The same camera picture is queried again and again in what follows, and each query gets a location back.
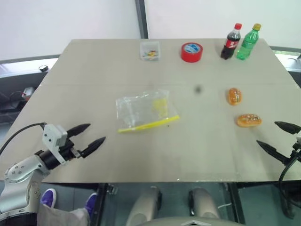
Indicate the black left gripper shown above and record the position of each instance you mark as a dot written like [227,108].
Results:
[68,150]

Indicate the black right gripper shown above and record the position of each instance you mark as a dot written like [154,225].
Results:
[296,154]

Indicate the long orange bread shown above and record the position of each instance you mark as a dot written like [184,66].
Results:
[249,120]

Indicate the clear yellow-zip plastic bag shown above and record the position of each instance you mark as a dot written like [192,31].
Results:
[141,110]

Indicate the round orange bread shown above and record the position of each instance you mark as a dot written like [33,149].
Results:
[234,96]

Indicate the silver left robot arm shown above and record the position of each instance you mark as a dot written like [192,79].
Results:
[21,170]

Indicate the black table leg bar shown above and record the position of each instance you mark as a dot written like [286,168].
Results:
[235,202]
[98,202]

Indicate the purple shoe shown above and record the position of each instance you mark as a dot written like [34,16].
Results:
[48,197]
[91,203]

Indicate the red and white small item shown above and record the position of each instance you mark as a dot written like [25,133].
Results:
[28,91]

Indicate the small round black-white object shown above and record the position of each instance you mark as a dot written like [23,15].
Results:
[43,68]

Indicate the grey trouser leg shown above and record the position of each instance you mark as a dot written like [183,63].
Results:
[61,216]

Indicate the grey rounded robot leg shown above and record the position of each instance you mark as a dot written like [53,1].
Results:
[143,207]
[204,204]

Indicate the green bottle with yellow cap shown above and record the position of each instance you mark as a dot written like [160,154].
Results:
[248,43]

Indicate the clear box with colourful bits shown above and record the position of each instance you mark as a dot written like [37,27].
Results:
[150,51]

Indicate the cola bottle with red cap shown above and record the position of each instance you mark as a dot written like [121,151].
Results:
[230,44]

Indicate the grey robot torso edge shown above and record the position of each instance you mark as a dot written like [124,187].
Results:
[192,222]

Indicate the red tape roll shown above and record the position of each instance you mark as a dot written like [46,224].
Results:
[191,53]

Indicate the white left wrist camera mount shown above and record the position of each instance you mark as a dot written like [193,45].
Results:
[50,135]

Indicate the dark window post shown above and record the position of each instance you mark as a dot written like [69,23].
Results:
[141,18]

